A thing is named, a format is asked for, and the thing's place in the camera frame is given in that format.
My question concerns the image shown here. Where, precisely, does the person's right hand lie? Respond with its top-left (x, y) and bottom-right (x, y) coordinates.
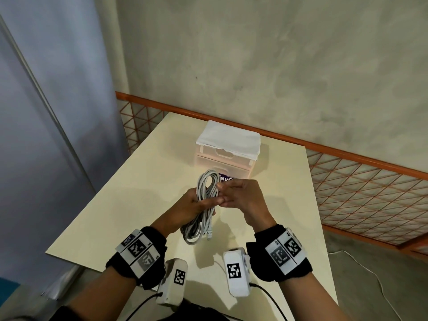
top-left (217, 179), bottom-right (278, 235)

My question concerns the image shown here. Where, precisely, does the person's left hand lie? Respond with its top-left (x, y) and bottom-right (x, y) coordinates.
top-left (150, 187), bottom-right (226, 238)

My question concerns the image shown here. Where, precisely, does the person's left forearm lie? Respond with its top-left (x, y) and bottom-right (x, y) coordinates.
top-left (66, 267), bottom-right (141, 321)

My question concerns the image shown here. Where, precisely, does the person's right forearm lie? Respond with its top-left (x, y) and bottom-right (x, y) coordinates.
top-left (280, 272), bottom-right (355, 321)

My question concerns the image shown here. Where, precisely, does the person's black shirt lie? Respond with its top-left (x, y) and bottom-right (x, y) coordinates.
top-left (58, 299), bottom-right (235, 321)

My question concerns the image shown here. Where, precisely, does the white folded cloth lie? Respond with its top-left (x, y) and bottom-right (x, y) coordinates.
top-left (195, 120), bottom-right (261, 161)

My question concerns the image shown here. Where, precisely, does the black marker wristband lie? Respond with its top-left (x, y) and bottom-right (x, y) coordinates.
top-left (246, 224), bottom-right (313, 283)
top-left (105, 226), bottom-right (167, 291)

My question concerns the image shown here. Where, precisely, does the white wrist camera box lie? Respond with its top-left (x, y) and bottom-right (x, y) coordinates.
top-left (156, 258), bottom-right (189, 306)
top-left (223, 247), bottom-right (252, 297)

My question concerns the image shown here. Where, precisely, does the black camera cable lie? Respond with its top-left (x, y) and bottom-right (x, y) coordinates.
top-left (250, 283), bottom-right (288, 321)
top-left (125, 292), bottom-right (165, 321)

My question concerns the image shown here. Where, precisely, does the thin white floor cable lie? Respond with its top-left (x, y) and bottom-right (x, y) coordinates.
top-left (327, 250), bottom-right (402, 321)

